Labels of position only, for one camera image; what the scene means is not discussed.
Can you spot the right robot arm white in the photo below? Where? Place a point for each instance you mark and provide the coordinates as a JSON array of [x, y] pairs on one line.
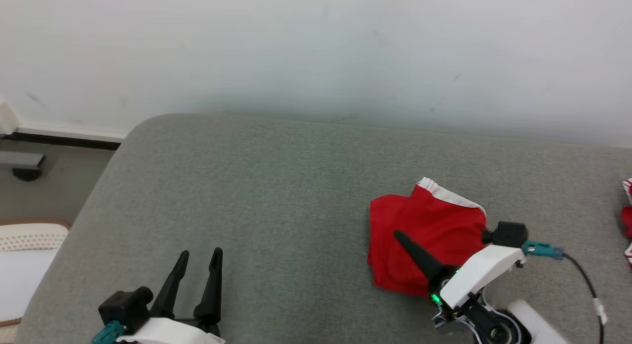
[[493, 329]]

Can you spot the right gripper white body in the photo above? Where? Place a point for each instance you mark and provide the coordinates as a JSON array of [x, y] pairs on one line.
[[484, 272]]

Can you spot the red Bulls basketball jersey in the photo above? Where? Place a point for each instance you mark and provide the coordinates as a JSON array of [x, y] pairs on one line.
[[628, 220]]

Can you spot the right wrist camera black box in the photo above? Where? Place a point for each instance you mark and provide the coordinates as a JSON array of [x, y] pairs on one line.
[[511, 234]]

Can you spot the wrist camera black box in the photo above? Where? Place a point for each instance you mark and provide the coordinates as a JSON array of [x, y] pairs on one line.
[[511, 234], [123, 307]]

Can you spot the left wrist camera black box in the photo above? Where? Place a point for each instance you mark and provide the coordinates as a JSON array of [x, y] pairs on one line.
[[123, 307]]

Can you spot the white wall baseboard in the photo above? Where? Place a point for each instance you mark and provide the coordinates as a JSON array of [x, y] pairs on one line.
[[59, 132]]

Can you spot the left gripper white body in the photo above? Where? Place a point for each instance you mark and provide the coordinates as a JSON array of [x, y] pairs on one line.
[[168, 331]]

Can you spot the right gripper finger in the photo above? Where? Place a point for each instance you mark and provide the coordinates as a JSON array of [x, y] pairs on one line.
[[424, 262]]

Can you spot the red shorts white trim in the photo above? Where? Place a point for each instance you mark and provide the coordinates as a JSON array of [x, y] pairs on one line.
[[439, 225]]

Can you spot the grey furniture foot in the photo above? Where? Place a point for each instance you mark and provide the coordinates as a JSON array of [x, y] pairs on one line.
[[22, 161]]

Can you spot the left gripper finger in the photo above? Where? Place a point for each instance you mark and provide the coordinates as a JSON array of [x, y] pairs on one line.
[[170, 289], [211, 294]]

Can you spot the white perforated basket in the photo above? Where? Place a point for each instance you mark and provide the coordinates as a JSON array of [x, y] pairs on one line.
[[24, 270]]

